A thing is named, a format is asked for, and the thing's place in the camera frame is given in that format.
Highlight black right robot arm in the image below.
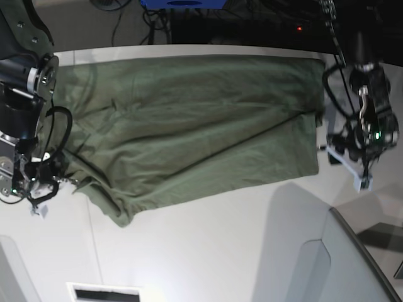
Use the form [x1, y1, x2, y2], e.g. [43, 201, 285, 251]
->
[1, 1, 72, 206]

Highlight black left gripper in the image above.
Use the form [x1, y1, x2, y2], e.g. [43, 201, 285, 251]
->
[327, 124, 383, 164]

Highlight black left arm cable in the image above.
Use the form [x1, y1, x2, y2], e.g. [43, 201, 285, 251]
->
[322, 62, 356, 120]

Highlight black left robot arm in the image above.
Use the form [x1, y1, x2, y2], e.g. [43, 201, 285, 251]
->
[319, 1, 399, 164]

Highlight green t-shirt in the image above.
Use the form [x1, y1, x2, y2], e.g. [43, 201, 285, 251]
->
[54, 55, 324, 227]

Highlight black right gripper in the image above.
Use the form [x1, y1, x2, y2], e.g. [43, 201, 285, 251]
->
[25, 159, 67, 189]

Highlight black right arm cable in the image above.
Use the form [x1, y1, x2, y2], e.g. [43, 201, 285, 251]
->
[26, 106, 74, 164]

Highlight blue box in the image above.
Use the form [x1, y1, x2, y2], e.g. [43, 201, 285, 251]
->
[140, 0, 227, 9]

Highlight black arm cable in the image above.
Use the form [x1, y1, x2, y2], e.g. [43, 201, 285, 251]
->
[322, 62, 356, 120]
[26, 106, 74, 164]

